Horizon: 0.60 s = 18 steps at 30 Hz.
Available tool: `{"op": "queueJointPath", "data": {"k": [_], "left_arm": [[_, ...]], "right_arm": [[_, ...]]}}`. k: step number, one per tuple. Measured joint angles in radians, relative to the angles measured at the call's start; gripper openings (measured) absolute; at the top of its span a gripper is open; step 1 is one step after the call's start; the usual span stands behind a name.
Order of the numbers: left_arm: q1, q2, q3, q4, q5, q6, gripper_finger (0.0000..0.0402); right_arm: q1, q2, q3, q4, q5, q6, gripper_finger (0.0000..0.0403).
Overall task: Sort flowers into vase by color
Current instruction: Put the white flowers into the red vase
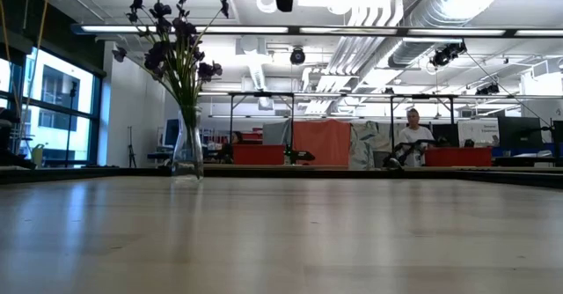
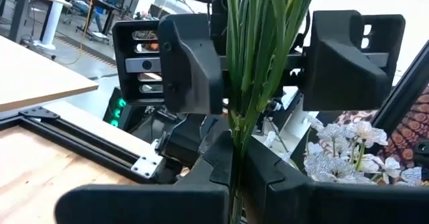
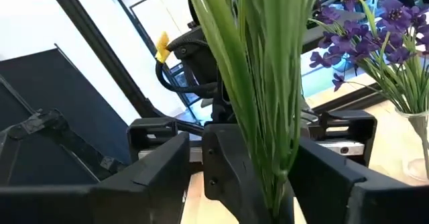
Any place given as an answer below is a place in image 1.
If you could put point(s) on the black background robot arm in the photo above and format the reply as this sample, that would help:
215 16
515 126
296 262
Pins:
407 149
301 155

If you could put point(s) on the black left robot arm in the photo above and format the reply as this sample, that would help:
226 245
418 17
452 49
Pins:
13 159

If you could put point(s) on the clear glass vase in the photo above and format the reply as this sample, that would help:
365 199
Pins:
188 155

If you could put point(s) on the grey hanging cloth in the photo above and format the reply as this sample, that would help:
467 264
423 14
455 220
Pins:
277 132

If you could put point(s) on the small red bin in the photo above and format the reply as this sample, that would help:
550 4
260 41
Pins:
251 136

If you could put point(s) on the person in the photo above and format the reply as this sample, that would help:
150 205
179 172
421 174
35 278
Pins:
413 133
236 137

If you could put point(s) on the orange hanging cloth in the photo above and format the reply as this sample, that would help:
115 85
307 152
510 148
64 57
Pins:
323 140

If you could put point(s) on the large red plastic bin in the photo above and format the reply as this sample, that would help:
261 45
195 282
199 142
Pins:
457 157
257 155

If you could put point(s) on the white patterned hanging cloth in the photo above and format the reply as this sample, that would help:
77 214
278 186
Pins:
365 146

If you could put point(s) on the silver framed monitor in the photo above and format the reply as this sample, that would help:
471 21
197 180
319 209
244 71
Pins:
170 132

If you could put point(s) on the white sign board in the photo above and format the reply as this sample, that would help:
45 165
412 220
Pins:
479 131

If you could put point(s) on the large black monitor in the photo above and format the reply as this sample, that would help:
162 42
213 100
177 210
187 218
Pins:
520 132

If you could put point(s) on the small black tripod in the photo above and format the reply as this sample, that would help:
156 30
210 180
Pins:
131 149

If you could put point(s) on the blue background table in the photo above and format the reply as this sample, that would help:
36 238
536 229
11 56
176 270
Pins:
523 152

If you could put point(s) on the tall black stand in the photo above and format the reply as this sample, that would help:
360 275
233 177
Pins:
71 109

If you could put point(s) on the black ceiling light rail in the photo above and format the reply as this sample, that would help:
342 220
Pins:
294 30

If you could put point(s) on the silver ventilation duct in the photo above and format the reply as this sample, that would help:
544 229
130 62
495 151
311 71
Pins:
422 16

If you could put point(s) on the black ceiling camera cluster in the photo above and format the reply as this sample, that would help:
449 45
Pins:
444 56

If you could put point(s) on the black metal rig frame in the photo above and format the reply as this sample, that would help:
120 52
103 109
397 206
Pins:
231 122
392 118

